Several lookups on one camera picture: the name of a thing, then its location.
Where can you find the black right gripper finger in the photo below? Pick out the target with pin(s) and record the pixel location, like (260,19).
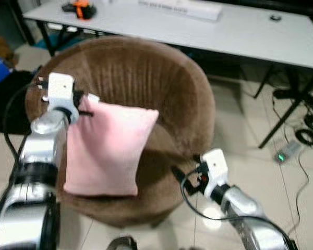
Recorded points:
(177,172)

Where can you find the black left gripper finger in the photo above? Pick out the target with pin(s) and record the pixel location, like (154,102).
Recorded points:
(86,113)

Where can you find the pink pillow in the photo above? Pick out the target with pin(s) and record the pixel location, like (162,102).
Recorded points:
(107,151)

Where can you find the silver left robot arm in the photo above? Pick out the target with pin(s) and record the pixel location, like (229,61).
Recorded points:
(36,151)

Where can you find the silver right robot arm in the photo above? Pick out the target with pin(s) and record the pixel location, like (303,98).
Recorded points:
(245,203)

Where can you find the brown plush armchair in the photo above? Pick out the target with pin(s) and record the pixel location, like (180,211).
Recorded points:
(146,78)

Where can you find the black bag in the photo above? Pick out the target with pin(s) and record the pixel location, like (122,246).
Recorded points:
(0,112)

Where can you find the grey robot foot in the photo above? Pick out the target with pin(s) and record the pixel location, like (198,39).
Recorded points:
(122,243)

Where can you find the orange and black tool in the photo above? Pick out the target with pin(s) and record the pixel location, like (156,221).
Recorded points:
(81,9)

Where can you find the grey power strip green light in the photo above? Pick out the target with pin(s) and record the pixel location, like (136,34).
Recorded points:
(289,151)

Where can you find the small black round object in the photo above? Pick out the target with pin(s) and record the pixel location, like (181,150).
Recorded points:
(275,17)

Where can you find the long white box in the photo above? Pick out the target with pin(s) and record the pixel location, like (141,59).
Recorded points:
(188,10)

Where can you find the white table with black legs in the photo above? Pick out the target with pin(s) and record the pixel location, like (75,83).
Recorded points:
(224,31)

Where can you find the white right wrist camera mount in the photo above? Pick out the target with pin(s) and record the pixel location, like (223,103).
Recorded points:
(215,164)

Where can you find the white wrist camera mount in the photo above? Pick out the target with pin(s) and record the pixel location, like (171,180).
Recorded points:
(60,88)
(215,164)

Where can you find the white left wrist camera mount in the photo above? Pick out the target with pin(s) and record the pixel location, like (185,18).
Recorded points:
(60,88)

